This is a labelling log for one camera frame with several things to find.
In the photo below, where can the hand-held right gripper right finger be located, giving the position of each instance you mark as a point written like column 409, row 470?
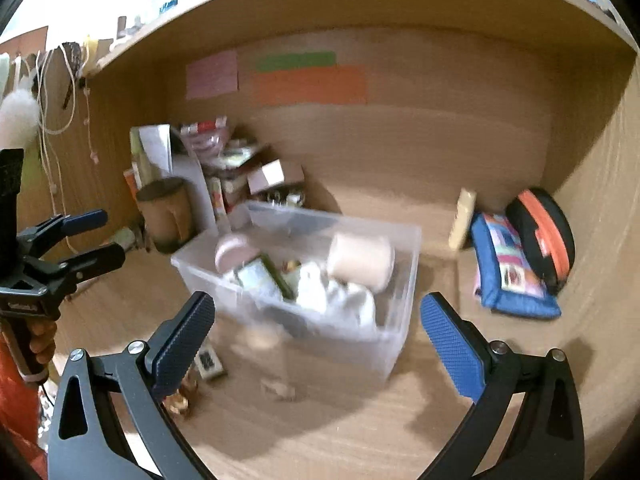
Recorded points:
column 450, row 350

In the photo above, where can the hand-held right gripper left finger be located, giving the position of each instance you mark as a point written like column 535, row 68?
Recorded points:
column 185, row 345

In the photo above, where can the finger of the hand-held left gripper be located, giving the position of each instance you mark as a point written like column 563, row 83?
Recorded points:
column 97, row 260
column 82, row 221

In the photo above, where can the white face mask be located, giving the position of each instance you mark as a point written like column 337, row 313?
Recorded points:
column 335, row 297

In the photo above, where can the translucent round plastic container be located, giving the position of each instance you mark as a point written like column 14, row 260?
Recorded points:
column 360, row 260

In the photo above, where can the clear plastic storage box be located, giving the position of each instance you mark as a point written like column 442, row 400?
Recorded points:
column 310, row 280

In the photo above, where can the wooden desktop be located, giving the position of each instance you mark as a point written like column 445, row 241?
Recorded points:
column 350, row 425

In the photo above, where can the person's left hand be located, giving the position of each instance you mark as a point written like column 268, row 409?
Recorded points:
column 42, row 340

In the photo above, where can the small remote on table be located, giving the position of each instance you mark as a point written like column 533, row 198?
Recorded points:
column 207, row 362

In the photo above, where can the brown ceramic mug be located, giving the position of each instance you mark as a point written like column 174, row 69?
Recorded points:
column 165, row 212

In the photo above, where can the blue patchwork pouch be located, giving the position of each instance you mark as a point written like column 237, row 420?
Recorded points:
column 510, row 265

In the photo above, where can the green rectangular box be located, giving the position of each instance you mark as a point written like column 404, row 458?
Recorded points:
column 262, row 275

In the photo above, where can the white fluffy toy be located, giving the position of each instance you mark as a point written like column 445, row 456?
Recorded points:
column 20, row 115

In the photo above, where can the cream sponge block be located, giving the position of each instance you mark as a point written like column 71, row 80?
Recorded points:
column 462, row 220

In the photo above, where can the orange and black case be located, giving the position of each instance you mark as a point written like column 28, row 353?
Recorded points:
column 542, row 240

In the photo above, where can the small white cardboard box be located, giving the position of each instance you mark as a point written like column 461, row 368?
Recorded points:
column 275, row 175

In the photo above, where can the pink sticky note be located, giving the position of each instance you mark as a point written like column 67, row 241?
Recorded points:
column 211, row 75

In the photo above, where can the orange sticky note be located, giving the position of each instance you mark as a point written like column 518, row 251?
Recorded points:
column 307, row 85

